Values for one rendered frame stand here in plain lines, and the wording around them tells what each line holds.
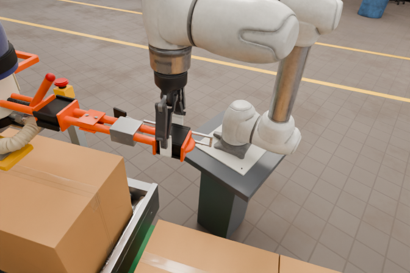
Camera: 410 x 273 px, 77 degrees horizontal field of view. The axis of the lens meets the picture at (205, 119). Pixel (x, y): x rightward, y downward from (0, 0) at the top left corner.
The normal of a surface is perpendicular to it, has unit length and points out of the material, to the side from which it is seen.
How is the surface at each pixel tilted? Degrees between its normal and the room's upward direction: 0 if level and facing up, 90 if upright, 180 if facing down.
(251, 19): 57
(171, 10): 79
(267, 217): 0
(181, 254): 0
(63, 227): 0
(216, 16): 64
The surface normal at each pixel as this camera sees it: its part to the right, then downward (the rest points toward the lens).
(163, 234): 0.07, -0.80
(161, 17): -0.41, 0.51
